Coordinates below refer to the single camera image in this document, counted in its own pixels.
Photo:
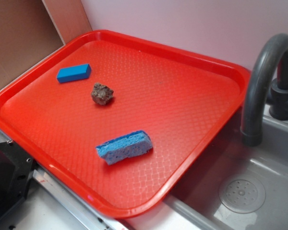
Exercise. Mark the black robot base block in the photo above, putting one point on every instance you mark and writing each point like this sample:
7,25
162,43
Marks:
16,168

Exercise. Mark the blue rectangular block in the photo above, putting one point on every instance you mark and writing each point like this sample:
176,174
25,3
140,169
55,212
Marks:
73,73

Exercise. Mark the red plastic tray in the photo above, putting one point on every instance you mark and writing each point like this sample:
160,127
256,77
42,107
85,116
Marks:
180,99

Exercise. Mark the blue sponge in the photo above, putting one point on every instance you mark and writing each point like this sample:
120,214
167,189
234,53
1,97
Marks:
128,146

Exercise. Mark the brown rock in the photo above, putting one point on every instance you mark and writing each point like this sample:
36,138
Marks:
101,94

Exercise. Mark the grey toy sink basin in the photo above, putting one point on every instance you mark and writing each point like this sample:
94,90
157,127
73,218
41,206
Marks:
235,187

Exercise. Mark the grey toy faucet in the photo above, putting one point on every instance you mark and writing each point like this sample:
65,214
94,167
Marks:
268,85

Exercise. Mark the brown cardboard panel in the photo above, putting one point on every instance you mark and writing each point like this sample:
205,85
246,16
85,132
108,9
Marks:
31,30

